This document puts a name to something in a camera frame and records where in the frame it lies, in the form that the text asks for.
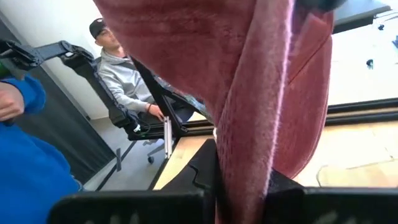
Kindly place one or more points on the silver frame bracket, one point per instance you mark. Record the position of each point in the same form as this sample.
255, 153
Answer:
168, 137

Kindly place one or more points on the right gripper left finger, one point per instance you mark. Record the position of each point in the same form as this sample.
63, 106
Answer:
140, 207

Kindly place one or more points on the person's cap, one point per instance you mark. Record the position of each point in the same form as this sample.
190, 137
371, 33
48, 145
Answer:
96, 26

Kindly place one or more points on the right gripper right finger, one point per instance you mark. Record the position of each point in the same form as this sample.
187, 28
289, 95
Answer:
326, 205

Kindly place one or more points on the person's hand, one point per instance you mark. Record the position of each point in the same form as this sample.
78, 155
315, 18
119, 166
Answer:
11, 101
155, 112

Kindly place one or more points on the black partition panel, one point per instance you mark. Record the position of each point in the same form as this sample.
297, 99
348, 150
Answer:
62, 133

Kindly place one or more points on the grey flat monitor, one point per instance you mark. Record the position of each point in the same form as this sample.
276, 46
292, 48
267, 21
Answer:
357, 14

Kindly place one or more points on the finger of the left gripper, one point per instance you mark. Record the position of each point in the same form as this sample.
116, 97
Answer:
321, 3

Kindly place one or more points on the person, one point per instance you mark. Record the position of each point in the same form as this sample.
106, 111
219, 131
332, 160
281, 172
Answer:
28, 168
124, 84

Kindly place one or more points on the maroon baseball cap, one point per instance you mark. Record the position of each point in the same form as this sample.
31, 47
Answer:
248, 77

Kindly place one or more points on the person's left hand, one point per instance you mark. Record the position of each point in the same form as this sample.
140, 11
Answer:
11, 101

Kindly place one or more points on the grey office chair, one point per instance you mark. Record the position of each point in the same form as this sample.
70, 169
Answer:
152, 151

